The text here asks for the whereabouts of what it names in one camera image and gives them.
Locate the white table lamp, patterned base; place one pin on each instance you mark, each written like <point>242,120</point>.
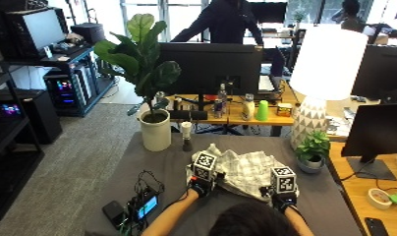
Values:
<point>324,65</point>

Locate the monitor with grey screen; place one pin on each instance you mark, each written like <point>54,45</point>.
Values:
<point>37,31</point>

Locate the person's right hand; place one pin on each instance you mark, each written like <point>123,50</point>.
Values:
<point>283,199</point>

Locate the black box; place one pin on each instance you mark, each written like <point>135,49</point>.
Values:
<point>89,32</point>

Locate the white marker cube on right glove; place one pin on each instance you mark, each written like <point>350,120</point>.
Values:
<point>283,179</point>

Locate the blue metal rack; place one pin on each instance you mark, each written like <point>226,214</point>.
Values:
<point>82,70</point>

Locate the black device with lit screen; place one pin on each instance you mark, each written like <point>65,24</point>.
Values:
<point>145,206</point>

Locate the large black monitor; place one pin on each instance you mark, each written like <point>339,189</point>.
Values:
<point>379,72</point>

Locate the green plastic cup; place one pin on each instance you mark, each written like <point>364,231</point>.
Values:
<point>262,110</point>

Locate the black desk monitor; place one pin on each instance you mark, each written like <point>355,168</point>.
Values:
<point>209,69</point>

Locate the computer tower with coloured lights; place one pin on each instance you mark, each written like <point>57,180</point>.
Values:
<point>64,90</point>

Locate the black smartphone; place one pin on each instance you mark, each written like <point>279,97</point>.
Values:
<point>376,226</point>

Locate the white tape roll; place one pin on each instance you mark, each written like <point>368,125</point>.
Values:
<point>379,198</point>

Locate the black monitor on stand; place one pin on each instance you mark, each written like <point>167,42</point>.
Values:
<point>378,134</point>

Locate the tall white plant pot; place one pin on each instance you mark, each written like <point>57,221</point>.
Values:
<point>155,131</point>

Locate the white marker cube on glove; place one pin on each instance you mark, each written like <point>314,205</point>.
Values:
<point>205,165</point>
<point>283,179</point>

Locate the clear water bottle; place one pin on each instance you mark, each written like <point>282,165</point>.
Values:
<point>222,95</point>

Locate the person's left hand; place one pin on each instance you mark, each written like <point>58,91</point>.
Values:
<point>201,189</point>

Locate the white marker cube on left glove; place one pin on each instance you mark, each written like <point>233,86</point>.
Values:
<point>205,165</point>

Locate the black shelf unit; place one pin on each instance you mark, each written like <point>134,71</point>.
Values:
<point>6,157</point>

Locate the small green potted plant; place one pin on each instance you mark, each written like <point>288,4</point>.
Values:
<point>314,145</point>

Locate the large-leaf green plant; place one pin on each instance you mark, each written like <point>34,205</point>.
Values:
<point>139,59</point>

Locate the white checked cloth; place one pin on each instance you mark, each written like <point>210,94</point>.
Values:
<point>246,170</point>

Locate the black power bank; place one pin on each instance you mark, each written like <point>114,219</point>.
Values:
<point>113,212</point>

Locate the grey small plant pot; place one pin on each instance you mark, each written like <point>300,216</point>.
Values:
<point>310,165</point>

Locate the light wooden side desk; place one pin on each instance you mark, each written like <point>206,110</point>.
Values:
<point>372,203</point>

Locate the yellow small box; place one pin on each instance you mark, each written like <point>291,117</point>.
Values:
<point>284,109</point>

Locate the black computer case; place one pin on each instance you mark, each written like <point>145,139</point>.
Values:
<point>38,114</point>

